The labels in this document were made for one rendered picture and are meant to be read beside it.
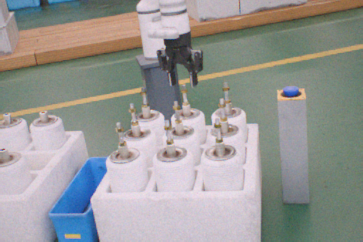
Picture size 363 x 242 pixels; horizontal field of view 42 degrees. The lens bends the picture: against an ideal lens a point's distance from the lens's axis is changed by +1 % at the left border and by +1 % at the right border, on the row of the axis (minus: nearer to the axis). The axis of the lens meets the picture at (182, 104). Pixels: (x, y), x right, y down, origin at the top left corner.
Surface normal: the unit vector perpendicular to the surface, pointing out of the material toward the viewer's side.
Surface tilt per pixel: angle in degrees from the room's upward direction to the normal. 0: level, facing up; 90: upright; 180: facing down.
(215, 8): 90
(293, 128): 90
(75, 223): 92
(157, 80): 90
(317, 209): 0
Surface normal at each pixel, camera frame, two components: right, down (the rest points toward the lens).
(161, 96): 0.22, 0.33
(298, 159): -0.16, 0.39
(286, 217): -0.12, -0.92
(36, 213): 0.98, -0.05
